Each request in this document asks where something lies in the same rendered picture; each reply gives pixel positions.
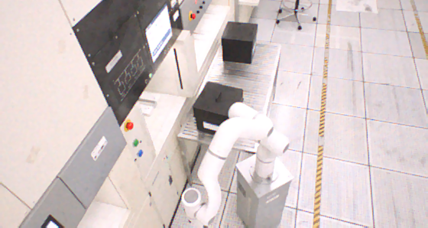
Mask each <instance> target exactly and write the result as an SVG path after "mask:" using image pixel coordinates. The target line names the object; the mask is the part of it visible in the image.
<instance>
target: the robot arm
mask: <svg viewBox="0 0 428 228"><path fill-rule="evenodd" d="M229 118H230V119H229V120H225V121H224V122H223V123H222V124H221V125H220V127H218V129H217V130H216V133H215V135H214V138H213V140H212V142H211V144H210V145H209V147H208V149H207V151H206V155H205V157H204V159H203V161H202V163H201V165H200V166H199V169H198V171H197V176H198V178H199V179H200V180H201V181H202V183H203V185H204V186H205V188H206V192H207V194H208V204H207V203H206V202H205V201H204V200H203V199H202V197H201V193H200V192H199V191H198V190H197V189H195V188H189V189H188V190H186V191H184V192H183V194H182V197H181V199H182V202H183V206H184V212H186V215H187V219H188V221H189V223H191V222H192V223H194V224H195V225H196V227H198V228H203V227H205V228H208V227H207V226H208V225H209V224H211V223H212V222H213V221H214V218H215V217H216V214H217V212H218V211H219V208H220V206H221V202H222V191H221V188H220V186H219V182H218V175H219V172H220V171H221V170H222V166H223V165H224V163H225V161H226V159H227V157H228V156H229V154H230V152H231V149H232V146H233V145H234V144H235V142H236V140H237V139H238V138H243V139H250V140H254V141H256V142H257V143H258V144H259V146H258V147H257V155H256V160H255V161H253V162H252V163H251V165H250V168H249V172H250V175H251V177H252V178H253V179H254V180H255V181H257V182H259V183H262V184H268V183H273V182H274V181H276V179H277V176H278V174H279V170H278V167H277V165H276V164H275V158H276V156H279V155H283V154H284V153H285V151H286V150H287V149H288V148H289V147H290V141H289V139H288V138H287V137H286V136H285V135H284V134H283V133H281V132H279V131H278V130H276V129H274V123H273V122H272V120H270V119H269V118H268V117H267V116H265V115H264V114H262V113H260V112H257V111H256V110H254V109H252V108H251V107H249V106H247V105H246V104H242V103H235V104H232V105H231V107H230V110H229Z"/></svg>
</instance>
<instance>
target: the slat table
mask: <svg viewBox="0 0 428 228"><path fill-rule="evenodd" d="M260 48H263V49H260ZM281 48H282V45H281V44H264V43H256V49H255V53H256V54H254V56H253V59H254V60H252V61H254V62H252V63H255V64H249V65H247V64H243V63H239V64H237V63H238V62H234V63H231V62H227V63H226V61H222V60H221V59H222V55H220V54H222V43H221V44H220V45H219V48H218V50H217V51H216V53H215V55H214V59H213V61H212V63H211V64H210V66H209V69H208V71H207V72H206V76H205V79H204V80H203V82H202V84H201V86H200V88H199V90H198V93H197V95H196V97H195V99H194V101H193V104H194V103H195V101H196V100H197V98H198V95H199V94H200V93H201V91H202V90H203V87H205V85H206V82H207V81H212V82H216V83H219V84H222V85H226V86H231V85H234V86H231V87H238V88H241V89H245V90H243V92H246V93H243V94H244V95H243V96H245V95H248V96H245V97H243V98H244V99H246V100H243V103H242V104H246V105H247V106H249V107H251V106H256V107H259V108H256V107H251V108H252V109H255V110H259V111H263V112H260V113H262V114H264V115H265V116H266V112H267V109H268V103H269V100H270V97H271V102H270V105H269V109H268V112H267V117H268V118H269V115H270V111H271V105H272V102H273V101H274V95H275V90H276V84H277V75H278V70H279V63H280V54H281ZM266 49H268V50H266ZM262 50H263V51H262ZM267 51H270V52H267ZM258 52H260V53H258ZM269 53H271V54H269ZM265 54H266V55H265ZM255 55H257V56H255ZM270 55H273V56H270ZM260 56H262V57H260ZM275 56H276V57H275ZM256 57H258V58H256ZM272 57H274V58H272ZM266 59H269V60H266ZM217 60H219V61H217ZM263 60H264V61H263ZM272 61H274V62H272ZM262 62H265V63H262ZM267 63H269V64H267ZM216 64H219V65H216ZM231 64H234V65H231ZM262 64H265V65H262ZM237 65H239V66H237ZM252 65H255V66H252ZM267 65H270V66H267ZM242 66H244V67H242ZM256 66H258V67H256ZM272 66H273V67H272ZM222 67H223V68H222ZM236 67H239V68H236ZM252 67H254V68H252ZM267 67H270V68H267ZM213 68H214V69H213ZM227 68H229V69H227ZM241 68H244V69H241ZM256 68H258V69H256ZM272 68H274V69H272ZM216 69H218V70H216ZM231 69H234V70H231ZM246 69H249V70H248V71H246ZM262 69H265V70H264V71H261V70H262ZM213 70H214V71H213ZM227 70H228V71H227ZM220 71H222V72H220ZM235 71H238V72H235ZM250 71H254V72H250ZM265 71H269V72H265ZM272 71H273V72H272ZM212 72H213V73H212ZM226 72H228V73H226ZM239 72H243V73H239ZM256 72H257V73H256ZM271 72H272V73H271ZM219 73H222V74H219ZM234 73H237V74H234ZM250 73H253V74H250ZM265 73H268V74H265ZM210 74H212V75H210ZM226 74H227V75H226ZM239 74H242V75H239ZM255 74H256V75H255ZM270 74H272V75H270ZM213 75H216V76H213ZM229 75H231V76H229ZM244 75H247V76H244ZM259 75H262V76H259ZM218 76H220V77H218ZM233 76H236V77H233ZM249 76H251V77H249ZM265 76H266V77H265ZM212 77H215V78H212ZM227 77H231V78H234V79H231V78H227ZM242 77H246V78H242ZM258 77H261V78H258ZM270 77H271V78H270ZM216 78H219V79H216ZM248 78H250V79H248ZM263 78H266V79H263ZM227 79H228V80H227ZM241 79H244V80H241ZM258 79H259V80H258ZM235 80H238V81H235ZM250 80H253V81H250ZM265 80H269V81H265ZM239 81H242V82H239ZM229 82H231V83H229ZM244 82H248V83H244ZM259 82H263V83H259ZM238 83H240V84H238ZM227 84H230V85H227ZM242 84H245V85H242ZM257 84H260V85H257ZM247 85H249V86H247ZM262 85H265V86H262ZM268 85H269V86H268ZM273 85H274V88H273ZM239 86H243V87H239ZM256 86H258V87H256ZM249 87H252V88H249ZM265 87H267V88H265ZM255 88H256V89H255ZM272 88H273V93H272V96H271V91H272ZM257 89H261V90H257ZM250 90H251V91H250ZM266 90H267V91H266ZM255 91H258V92H255ZM259 92H263V93H259ZM254 93H256V94H260V95H256V94H254ZM266 93H267V94H266ZM261 95H264V96H261ZM258 96H261V97H258ZM246 97H249V98H246ZM262 97H266V98H262ZM252 98H254V99H252ZM259 99H262V100H259ZM247 100H248V101H247ZM263 100H265V101H263ZM252 101H255V102H252ZM256 102H259V103H256ZM193 104H192V105H191V107H190V111H189V112H188V114H187V116H186V118H185V120H184V122H183V124H182V126H181V130H180V132H179V134H178V136H177V137H178V140H179V143H180V150H181V151H184V155H183V154H181V155H182V158H183V163H184V167H185V170H186V175H187V178H188V184H190V186H192V185H193V184H192V178H191V173H190V170H191V167H192V166H193V162H194V161H195V158H196V155H197V152H198V150H199V146H200V145H201V143H202V144H206V145H210V144H211V142H212V139H207V138H214V135H213V134H211V133H208V132H204V131H200V130H197V127H195V126H191V125H196V123H193V122H196V120H191V119H195V117H192V116H193ZM256 104H259V105H256ZM260 105H264V106H260ZM260 108H264V109H260ZM259 111H257V112H259ZM190 121H191V122H190ZM188 124H189V125H188ZM187 128H190V129H187ZM185 130H188V131H191V132H188V131H185ZM194 132H198V133H194ZM184 133H186V134H190V135H184ZM201 133H202V135H201ZM205 134H206V135H205ZM191 135H195V136H191ZM208 135H212V136H208ZM200 136H201V137H200ZM203 137H207V138H203ZM184 139H185V140H189V141H192V142H198V146H197V148H196V151H195V154H194V155H193V158H192V161H191V162H190V165H189V162H188V157H187V154H186V148H185V145H184V141H183V140H184ZM242 142H247V143H251V144H255V145H249V144H246V143H242ZM235 144H236V145H233V146H232V150H236V151H241V152H245V153H249V154H253V155H256V154H257V147H258V146H259V144H258V143H257V142H253V141H249V140H246V139H242V138H238V139H237V142H235ZM243 145H247V146H251V147H254V148H249V147H246V146H243Z"/></svg>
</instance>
